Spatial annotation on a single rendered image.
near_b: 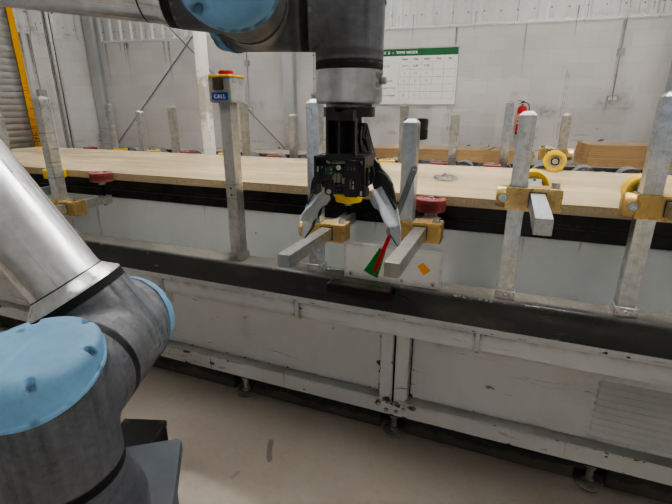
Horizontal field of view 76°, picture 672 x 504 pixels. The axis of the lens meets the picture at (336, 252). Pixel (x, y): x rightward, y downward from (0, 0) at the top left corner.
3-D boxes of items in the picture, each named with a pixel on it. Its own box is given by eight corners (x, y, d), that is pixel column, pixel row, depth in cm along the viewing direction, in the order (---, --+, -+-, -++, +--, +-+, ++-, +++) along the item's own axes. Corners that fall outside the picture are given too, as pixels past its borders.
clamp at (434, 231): (439, 244, 105) (441, 224, 104) (386, 238, 110) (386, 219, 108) (443, 238, 110) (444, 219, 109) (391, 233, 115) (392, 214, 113)
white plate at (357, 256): (440, 290, 108) (443, 253, 105) (343, 276, 118) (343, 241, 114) (440, 289, 109) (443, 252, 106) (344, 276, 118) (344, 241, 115)
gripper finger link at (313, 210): (278, 233, 65) (311, 185, 61) (293, 224, 70) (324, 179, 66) (294, 246, 64) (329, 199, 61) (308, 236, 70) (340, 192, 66)
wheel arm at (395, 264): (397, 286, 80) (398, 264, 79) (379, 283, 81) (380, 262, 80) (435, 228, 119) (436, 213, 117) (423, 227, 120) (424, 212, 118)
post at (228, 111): (241, 261, 129) (230, 102, 115) (228, 259, 131) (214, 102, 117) (250, 256, 133) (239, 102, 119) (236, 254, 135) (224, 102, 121)
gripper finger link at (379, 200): (392, 256, 60) (355, 201, 60) (398, 244, 66) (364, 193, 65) (411, 245, 59) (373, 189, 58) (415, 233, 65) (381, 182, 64)
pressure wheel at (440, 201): (440, 242, 115) (444, 200, 111) (411, 239, 118) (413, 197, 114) (445, 234, 122) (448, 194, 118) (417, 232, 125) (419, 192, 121)
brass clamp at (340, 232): (343, 244, 114) (343, 226, 113) (297, 239, 119) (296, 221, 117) (351, 238, 120) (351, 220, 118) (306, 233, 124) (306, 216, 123)
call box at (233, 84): (231, 105, 114) (229, 73, 111) (209, 105, 116) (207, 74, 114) (246, 105, 120) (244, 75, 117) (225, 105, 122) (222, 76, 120)
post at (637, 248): (631, 322, 95) (688, 91, 80) (613, 320, 96) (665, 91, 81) (628, 316, 98) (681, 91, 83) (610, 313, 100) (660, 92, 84)
